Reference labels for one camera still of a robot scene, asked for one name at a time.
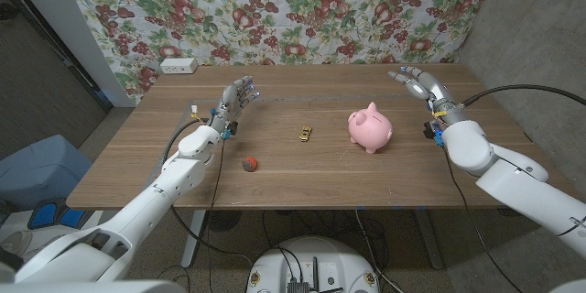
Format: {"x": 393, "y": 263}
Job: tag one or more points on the white power strip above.
{"x": 178, "y": 66}

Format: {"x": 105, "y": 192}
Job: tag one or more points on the white robot torso base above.
{"x": 316, "y": 261}

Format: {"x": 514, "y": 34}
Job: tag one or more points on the blue and black foot pedal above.
{"x": 46, "y": 215}

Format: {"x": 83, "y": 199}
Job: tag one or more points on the yellow toy car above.
{"x": 306, "y": 133}

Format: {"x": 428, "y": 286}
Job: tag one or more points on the orange and grey ball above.
{"x": 249, "y": 164}

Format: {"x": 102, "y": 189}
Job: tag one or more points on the grey table leg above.
{"x": 429, "y": 238}

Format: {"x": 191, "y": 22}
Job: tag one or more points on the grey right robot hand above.
{"x": 435, "y": 94}

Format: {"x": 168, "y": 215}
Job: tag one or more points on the white table leg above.
{"x": 192, "y": 238}

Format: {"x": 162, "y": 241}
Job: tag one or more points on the round black floor fan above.
{"x": 223, "y": 220}

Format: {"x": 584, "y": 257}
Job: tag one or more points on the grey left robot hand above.
{"x": 233, "y": 100}

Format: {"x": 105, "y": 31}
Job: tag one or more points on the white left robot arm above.
{"x": 174, "y": 183}

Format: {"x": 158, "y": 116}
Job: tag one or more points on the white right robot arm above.
{"x": 517, "y": 183}

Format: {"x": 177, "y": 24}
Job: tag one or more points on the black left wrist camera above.
{"x": 233, "y": 128}

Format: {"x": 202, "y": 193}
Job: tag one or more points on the beige sneaker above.
{"x": 16, "y": 242}

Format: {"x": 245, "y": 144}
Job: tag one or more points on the blue-grey plastic bin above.
{"x": 41, "y": 169}

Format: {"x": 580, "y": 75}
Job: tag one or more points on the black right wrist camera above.
{"x": 432, "y": 130}

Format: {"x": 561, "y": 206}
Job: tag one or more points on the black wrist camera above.
{"x": 432, "y": 130}
{"x": 233, "y": 128}

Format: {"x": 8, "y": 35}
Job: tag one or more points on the fruit print backdrop cloth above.
{"x": 284, "y": 14}

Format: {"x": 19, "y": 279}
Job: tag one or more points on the pink plastic piggy bank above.
{"x": 371, "y": 128}

